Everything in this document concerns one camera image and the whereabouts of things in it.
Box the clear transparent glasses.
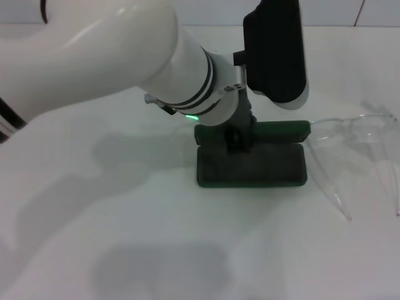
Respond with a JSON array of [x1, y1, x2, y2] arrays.
[[304, 99, 400, 221]]

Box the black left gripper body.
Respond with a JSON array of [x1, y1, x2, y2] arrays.
[[229, 91, 259, 138]]

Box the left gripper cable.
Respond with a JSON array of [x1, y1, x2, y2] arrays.
[[157, 100, 176, 116]]

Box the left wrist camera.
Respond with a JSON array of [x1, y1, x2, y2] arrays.
[[232, 0, 311, 111]]

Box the green glasses case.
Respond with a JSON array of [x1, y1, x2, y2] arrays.
[[193, 119, 313, 188]]

